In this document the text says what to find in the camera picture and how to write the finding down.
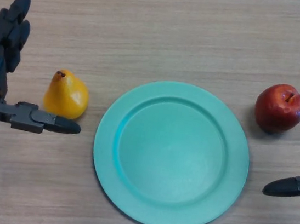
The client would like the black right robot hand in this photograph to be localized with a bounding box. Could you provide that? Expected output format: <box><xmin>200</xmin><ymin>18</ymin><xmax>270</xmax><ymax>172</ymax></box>
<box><xmin>262</xmin><ymin>28</ymin><xmax>300</xmax><ymax>200</ymax></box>

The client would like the yellow pear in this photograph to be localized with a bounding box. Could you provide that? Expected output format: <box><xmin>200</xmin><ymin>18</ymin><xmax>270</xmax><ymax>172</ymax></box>
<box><xmin>41</xmin><ymin>66</ymin><xmax>93</xmax><ymax>122</ymax></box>

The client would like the green round plate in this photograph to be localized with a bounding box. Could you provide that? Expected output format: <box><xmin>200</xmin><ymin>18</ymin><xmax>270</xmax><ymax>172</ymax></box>
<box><xmin>83</xmin><ymin>72</ymin><xmax>259</xmax><ymax>224</ymax></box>

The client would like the red apple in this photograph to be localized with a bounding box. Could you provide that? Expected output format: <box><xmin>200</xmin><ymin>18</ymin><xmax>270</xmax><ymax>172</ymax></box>
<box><xmin>252</xmin><ymin>81</ymin><xmax>300</xmax><ymax>137</ymax></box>

